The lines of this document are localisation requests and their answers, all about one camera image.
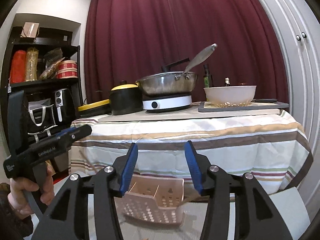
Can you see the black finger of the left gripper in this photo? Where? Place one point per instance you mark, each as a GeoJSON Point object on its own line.
{"type": "Point", "coordinates": [68, 131]}
{"type": "Point", "coordinates": [81, 132]}

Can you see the grey cutting board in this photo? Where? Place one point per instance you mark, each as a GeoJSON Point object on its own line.
{"type": "Point", "coordinates": [208, 107]}

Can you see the white induction cooker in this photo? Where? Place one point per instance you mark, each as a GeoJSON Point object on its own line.
{"type": "Point", "coordinates": [166, 103]}

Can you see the yellow black flat container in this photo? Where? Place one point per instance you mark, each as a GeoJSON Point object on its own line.
{"type": "Point", "coordinates": [94, 109]}

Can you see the pink perforated utensil holder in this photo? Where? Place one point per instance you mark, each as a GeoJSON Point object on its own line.
{"type": "Point", "coordinates": [140, 204]}

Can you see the clear plastic jar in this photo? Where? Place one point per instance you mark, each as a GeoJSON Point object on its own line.
{"type": "Point", "coordinates": [31, 64]}

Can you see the black pot yellow lid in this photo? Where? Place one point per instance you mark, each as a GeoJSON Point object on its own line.
{"type": "Point", "coordinates": [125, 98]}

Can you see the red cylindrical container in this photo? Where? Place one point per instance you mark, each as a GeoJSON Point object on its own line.
{"type": "Point", "coordinates": [17, 72]}

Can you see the grey table mat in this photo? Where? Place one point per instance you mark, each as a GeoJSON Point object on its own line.
{"type": "Point", "coordinates": [288, 202]}

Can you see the red checked round tins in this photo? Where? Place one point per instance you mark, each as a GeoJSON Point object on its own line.
{"type": "Point", "coordinates": [67, 69]}

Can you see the black shelf unit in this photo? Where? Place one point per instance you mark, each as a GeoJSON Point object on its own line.
{"type": "Point", "coordinates": [35, 102]}

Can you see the small cardboard box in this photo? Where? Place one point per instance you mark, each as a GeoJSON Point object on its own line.
{"type": "Point", "coordinates": [30, 30]}

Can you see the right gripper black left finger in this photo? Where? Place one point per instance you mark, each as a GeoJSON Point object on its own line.
{"type": "Point", "coordinates": [67, 215]}

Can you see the striped tablecloth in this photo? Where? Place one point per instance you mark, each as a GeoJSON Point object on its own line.
{"type": "Point", "coordinates": [273, 147]}

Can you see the black air fryer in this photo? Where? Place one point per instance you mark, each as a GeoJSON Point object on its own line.
{"type": "Point", "coordinates": [64, 110]}

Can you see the packaged snack bags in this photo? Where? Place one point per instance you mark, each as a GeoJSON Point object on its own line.
{"type": "Point", "coordinates": [53, 59]}

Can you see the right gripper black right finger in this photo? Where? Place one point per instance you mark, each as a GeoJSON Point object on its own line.
{"type": "Point", "coordinates": [256, 216]}

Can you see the olive oil bottle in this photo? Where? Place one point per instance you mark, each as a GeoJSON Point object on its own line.
{"type": "Point", "coordinates": [208, 80]}

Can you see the steel frying pan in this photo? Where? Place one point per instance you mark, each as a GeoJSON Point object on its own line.
{"type": "Point", "coordinates": [166, 83]}

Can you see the white cabinet doors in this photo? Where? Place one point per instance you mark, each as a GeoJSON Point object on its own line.
{"type": "Point", "coordinates": [297, 30]}

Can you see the dark red curtain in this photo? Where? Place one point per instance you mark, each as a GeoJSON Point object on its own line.
{"type": "Point", "coordinates": [131, 39]}

